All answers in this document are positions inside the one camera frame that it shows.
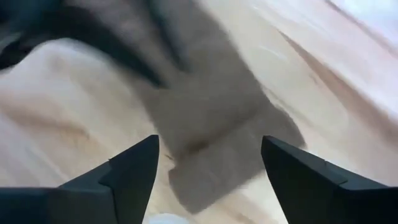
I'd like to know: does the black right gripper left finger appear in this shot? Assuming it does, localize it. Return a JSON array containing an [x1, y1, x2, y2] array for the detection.
[[0, 134, 160, 224]]

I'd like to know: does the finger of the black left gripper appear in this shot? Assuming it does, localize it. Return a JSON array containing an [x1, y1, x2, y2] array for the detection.
[[46, 9, 166, 89], [148, 0, 192, 73]]

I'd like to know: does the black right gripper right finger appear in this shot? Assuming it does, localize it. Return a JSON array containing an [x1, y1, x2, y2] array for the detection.
[[261, 135, 398, 224]]

